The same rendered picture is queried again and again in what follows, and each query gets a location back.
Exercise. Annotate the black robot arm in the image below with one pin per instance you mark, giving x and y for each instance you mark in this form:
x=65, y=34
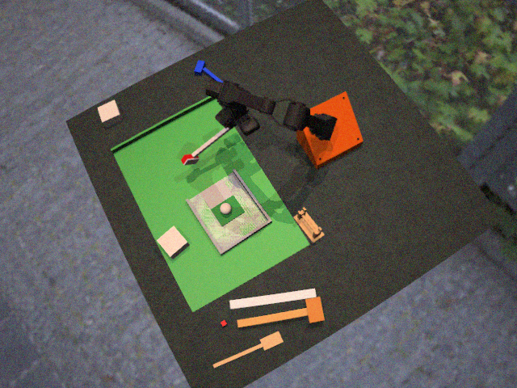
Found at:
x=229, y=94

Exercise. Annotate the cream ball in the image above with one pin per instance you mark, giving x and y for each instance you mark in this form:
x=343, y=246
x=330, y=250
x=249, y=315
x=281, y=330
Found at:
x=225, y=208

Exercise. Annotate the blue putter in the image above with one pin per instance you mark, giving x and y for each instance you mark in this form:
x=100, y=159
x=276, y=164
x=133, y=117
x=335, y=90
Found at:
x=200, y=68

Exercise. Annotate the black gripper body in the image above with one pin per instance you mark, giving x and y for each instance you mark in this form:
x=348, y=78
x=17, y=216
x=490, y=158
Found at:
x=248, y=125

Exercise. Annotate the green flat mat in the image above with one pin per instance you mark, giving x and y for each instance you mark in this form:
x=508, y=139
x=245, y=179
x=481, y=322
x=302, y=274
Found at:
x=160, y=184

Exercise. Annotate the cream flat bar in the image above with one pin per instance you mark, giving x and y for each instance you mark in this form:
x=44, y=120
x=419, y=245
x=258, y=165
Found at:
x=274, y=298

